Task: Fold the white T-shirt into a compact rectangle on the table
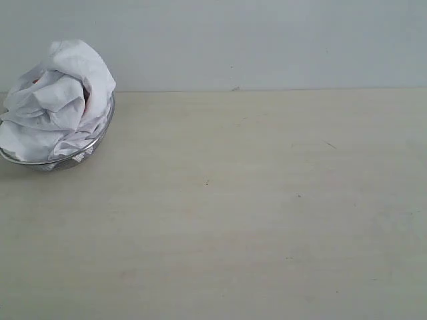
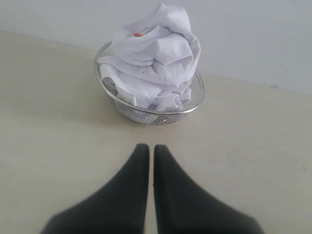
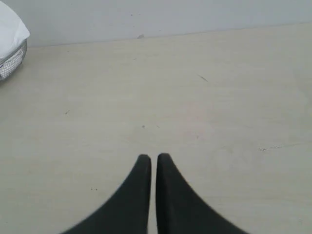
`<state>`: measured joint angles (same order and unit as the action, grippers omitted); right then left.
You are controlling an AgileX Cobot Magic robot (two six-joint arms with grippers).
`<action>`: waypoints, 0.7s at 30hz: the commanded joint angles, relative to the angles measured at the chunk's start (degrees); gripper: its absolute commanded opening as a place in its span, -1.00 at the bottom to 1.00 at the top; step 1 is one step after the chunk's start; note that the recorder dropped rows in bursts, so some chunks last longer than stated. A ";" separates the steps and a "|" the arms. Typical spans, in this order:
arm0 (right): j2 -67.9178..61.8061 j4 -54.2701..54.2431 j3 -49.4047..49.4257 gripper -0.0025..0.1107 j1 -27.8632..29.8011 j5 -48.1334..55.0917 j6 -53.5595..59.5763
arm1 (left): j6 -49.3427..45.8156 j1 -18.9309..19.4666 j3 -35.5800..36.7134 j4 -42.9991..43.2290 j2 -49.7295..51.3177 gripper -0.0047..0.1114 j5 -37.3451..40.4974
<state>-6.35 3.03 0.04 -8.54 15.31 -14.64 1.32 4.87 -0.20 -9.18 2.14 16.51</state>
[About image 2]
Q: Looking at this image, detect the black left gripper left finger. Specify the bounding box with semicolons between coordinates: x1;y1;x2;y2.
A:
41;144;149;234

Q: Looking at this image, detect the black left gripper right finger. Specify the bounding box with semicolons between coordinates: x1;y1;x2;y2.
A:
154;145;263;234

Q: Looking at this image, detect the white t-shirt red lettering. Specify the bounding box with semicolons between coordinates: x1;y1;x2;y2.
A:
97;3;201;112

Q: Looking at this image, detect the metal wire mesh basket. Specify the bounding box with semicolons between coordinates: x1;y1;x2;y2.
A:
94;42;205;125

